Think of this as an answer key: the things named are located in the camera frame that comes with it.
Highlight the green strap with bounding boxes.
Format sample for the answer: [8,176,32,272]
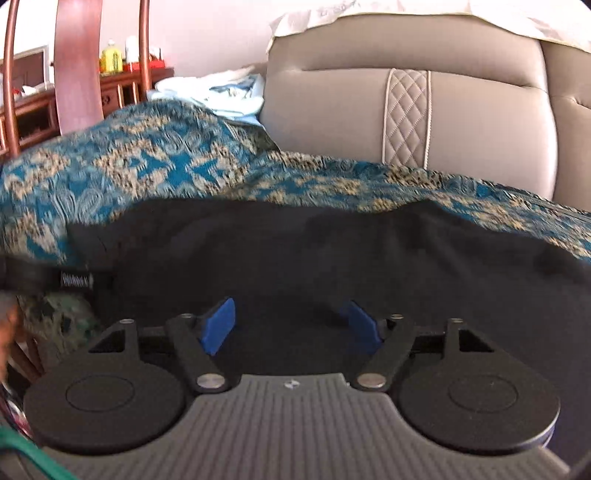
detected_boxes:
[0,425,79,480]

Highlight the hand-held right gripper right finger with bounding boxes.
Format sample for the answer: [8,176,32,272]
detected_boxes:
[339,300,497,394]

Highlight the person's left forearm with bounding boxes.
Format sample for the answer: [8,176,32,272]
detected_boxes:
[0,295,20,384]

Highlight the white cloth cover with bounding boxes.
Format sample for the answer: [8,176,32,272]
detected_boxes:
[268,0,591,58]

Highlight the black pants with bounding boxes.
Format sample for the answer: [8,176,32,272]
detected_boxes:
[67,198,591,467]

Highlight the teal patterned blanket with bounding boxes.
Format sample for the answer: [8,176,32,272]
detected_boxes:
[0,99,591,370]

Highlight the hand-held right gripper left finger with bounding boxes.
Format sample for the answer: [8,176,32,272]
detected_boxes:
[88,298,238,394]

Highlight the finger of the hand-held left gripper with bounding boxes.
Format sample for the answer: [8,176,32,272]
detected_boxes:
[0,257,63,296]

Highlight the wooden cabinet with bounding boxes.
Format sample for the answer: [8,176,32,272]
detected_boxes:
[0,68,175,158]

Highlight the wooden chair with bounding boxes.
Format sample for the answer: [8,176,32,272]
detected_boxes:
[0,0,153,160]

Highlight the pile of light blue clothes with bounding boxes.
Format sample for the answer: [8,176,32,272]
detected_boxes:
[147,67,266,127]

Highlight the yellow bottle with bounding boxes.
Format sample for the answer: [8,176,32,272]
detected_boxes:
[100,41,124,75]

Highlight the white picture frame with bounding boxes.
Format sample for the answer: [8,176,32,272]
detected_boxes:
[11,45,51,93]

